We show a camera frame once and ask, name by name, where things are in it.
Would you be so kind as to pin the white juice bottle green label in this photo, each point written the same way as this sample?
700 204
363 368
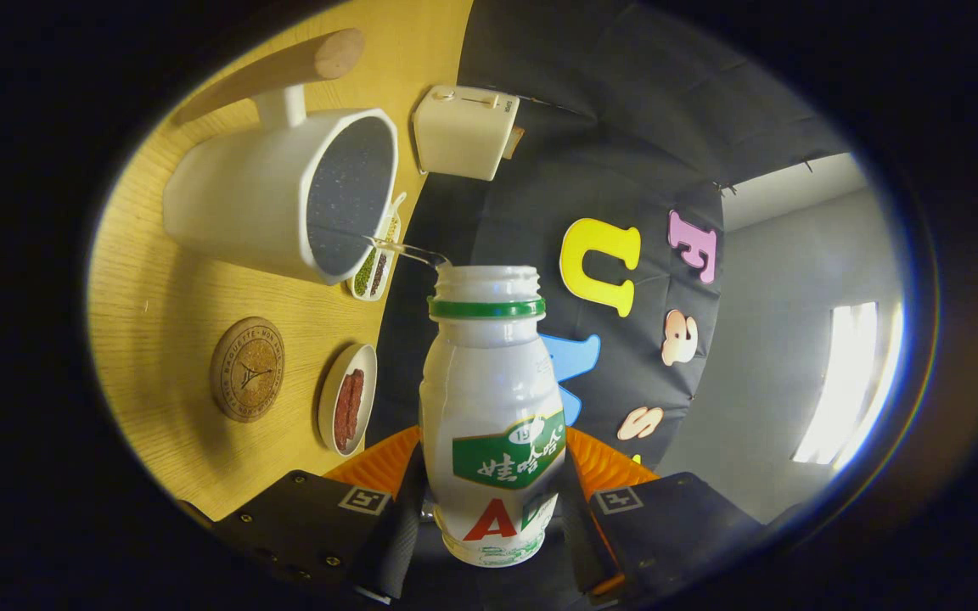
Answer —
489 373

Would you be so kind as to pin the white round plate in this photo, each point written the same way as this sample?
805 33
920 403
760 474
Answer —
362 355

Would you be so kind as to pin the clear juice stream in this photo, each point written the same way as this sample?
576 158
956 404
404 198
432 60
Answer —
413 249

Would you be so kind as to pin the cream toaster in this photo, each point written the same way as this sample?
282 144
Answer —
463 131

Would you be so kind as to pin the black backdrop cloth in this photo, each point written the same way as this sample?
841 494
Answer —
625 127

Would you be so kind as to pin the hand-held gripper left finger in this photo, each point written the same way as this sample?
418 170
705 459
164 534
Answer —
391 552

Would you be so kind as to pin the red meat strip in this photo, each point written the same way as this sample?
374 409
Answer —
341 416
356 399

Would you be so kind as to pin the white divided bean dish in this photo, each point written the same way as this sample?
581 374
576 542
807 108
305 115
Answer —
374 271

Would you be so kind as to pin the ceiling light panel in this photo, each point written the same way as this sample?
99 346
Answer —
845 382

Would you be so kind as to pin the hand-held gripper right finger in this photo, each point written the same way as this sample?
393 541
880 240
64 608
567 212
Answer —
582 543

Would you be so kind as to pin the bread slice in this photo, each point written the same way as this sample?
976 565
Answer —
513 142

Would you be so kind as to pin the wooden table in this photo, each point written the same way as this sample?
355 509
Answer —
166 339

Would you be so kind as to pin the round cork coaster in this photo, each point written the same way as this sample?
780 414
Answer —
247 369

